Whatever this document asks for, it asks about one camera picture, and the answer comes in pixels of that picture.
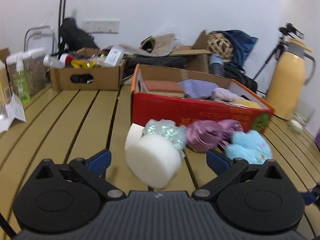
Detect white bottle in box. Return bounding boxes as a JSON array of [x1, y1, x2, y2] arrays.
[[43, 55, 65, 69]]

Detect folding step stool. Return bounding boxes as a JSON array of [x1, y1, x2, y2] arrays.
[[23, 25, 56, 55]]

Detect paper leaflets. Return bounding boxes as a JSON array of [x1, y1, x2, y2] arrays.
[[1, 94, 27, 133]]

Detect white foam sponge roll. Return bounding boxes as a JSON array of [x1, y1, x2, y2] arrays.
[[125, 124, 182, 190]]

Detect light blue plush toy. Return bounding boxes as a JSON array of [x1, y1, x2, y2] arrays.
[[225, 130, 273, 165]]

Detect iridescent mesh scrubber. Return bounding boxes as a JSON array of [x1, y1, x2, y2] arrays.
[[143, 119, 187, 158]]

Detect open cardboard box behind table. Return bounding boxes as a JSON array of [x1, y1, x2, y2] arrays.
[[169, 30, 212, 74]]

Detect purple knitted cloth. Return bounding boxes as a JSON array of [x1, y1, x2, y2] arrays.
[[178, 79, 219, 99]]

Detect wall power outlet strip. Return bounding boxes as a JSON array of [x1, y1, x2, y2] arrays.
[[81, 20, 120, 34]]

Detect green spray bottle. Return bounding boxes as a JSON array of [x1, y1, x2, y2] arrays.
[[16, 54, 30, 103]]

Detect yellow thermos jug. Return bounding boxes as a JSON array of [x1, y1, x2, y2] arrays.
[[266, 38, 316, 120]]

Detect black bag on floor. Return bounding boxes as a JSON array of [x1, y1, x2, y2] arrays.
[[224, 63, 258, 93]]

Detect beige fleece mat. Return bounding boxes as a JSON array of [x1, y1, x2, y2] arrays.
[[119, 34, 181, 57]]

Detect pink satin scrunchie bag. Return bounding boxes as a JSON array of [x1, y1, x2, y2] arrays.
[[186, 119, 244, 153]]

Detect woven rattan ball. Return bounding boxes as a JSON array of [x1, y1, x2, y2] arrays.
[[207, 31, 234, 62]]

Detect orange scrubbing sponge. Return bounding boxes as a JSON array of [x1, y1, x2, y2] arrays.
[[144, 80, 185, 98]]

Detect clear storage container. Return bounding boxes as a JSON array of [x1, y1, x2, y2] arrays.
[[5, 48, 47, 96]]

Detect black trolley bag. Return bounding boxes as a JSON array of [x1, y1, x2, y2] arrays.
[[59, 17, 98, 53]]

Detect wooden block box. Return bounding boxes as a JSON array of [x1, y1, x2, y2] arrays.
[[0, 61, 12, 104]]

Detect dark blue blanket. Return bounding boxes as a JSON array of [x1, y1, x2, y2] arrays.
[[215, 30, 258, 68]]

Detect black camera tripod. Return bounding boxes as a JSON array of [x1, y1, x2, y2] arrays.
[[253, 35, 286, 80]]

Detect purple tissue box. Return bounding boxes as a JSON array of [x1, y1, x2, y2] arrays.
[[315, 130, 320, 151]]

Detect red cardboard box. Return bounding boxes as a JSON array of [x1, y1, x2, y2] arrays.
[[131, 64, 274, 133]]

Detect lilac fluffy towel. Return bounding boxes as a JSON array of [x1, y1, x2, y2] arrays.
[[212, 87, 242, 102]]

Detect glass candle jar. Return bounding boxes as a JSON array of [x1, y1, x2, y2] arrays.
[[289, 99, 316, 134]]

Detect blue water bottle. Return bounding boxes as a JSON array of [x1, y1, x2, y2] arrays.
[[209, 54, 225, 77]]

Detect small brown cardboard box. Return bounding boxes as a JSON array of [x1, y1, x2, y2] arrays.
[[49, 48, 126, 90]]

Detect black video camera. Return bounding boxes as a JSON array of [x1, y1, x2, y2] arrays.
[[279, 23, 304, 40]]

